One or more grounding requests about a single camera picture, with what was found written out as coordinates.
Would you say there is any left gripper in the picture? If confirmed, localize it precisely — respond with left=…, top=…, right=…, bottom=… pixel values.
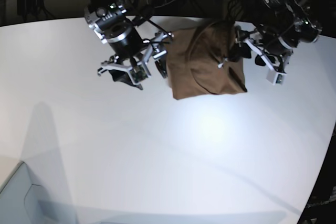
left=228, top=26, right=292, bottom=72

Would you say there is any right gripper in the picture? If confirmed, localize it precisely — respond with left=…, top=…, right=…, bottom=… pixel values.
left=97, top=30, right=173, bottom=90

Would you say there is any brown t-shirt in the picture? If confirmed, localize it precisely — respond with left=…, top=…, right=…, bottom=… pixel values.
left=166, top=21, right=247, bottom=100

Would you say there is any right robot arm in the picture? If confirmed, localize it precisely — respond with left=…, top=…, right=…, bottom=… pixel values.
left=84, top=0, right=173, bottom=90

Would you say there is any white bin at corner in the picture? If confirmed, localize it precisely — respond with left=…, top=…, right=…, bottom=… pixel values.
left=1, top=162, right=45, bottom=224

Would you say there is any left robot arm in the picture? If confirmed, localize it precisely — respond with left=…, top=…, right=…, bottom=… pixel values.
left=228, top=0, right=322, bottom=76

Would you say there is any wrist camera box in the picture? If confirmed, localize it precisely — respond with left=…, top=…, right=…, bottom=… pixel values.
left=130, top=65, right=151, bottom=85
left=266, top=69, right=287, bottom=86

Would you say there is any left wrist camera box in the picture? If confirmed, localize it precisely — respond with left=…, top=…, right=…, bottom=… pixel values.
left=266, top=69, right=287, bottom=86

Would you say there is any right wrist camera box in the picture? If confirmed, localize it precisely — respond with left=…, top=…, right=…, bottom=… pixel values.
left=130, top=65, right=151, bottom=85

